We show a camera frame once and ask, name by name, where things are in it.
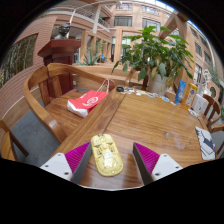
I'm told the spiky green agave plant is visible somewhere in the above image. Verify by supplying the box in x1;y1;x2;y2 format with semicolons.
79;49;102;67

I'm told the yellow bottle orange cap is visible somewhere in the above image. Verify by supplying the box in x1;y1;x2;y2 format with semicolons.
182;82;199;110

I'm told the dark bust statue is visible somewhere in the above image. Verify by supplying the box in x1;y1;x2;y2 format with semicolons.
53;22;72;40

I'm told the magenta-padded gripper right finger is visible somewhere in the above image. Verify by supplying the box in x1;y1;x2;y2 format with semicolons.
132;142;184;186

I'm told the blue tube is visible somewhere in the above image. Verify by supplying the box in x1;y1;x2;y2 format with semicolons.
174;79;188;105

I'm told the green potted plant white pot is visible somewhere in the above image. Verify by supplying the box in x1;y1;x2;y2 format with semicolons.
111;25;195;97

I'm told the red and white bag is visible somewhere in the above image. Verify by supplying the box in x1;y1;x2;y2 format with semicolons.
66;79;110;119

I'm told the wooden round-back armchair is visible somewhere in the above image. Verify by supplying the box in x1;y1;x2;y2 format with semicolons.
209;123;224;158
124;68;149;89
22;63;116;144
0;119;30;162
201;94;223;128

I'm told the dark red wooden pedestal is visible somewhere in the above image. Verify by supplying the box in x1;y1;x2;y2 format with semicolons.
37;39;82;101

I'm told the yellow computer mouse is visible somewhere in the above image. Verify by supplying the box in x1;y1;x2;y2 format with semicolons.
90;133;124;178

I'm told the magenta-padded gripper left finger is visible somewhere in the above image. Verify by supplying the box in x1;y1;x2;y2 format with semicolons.
39;142;93;185

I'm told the white outdoor sculpture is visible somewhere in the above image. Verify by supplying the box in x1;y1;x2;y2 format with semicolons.
201;69;213;85

